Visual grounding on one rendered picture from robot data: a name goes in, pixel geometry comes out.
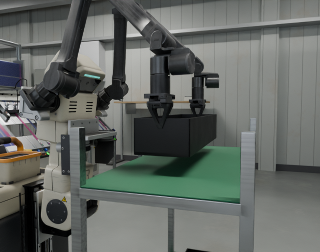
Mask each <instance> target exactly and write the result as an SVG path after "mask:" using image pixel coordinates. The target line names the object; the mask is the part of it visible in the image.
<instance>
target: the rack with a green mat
mask: <svg viewBox="0 0 320 252"><path fill-rule="evenodd" d="M69 130H70V181H71V187H70V190H71V233H72V252H87V200H86V199H90V200H99V201H108V202H116V203H125V204H134V205H143V206H152V207H161V208H168V252H175V251H174V209H178V210H187V211H196V212H205V213H214V214H222V215H231V216H239V252H253V251H254V203H255V154H256V118H250V131H242V132H241V147H227V146H205V147H203V148H202V149H201V150H199V151H198V152H197V153H195V154H194V155H193V156H191V157H170V156H151V155H144V156H141V157H139V158H137V159H134V160H132V161H130V162H127V163H125V164H122V165H120V166H118V167H115V168H113V169H111V170H108V171H106V172H104V173H101V174H99V175H96V176H94V177H92V178H89V179H87V180H86V138H85V127H71V128H69Z"/></svg>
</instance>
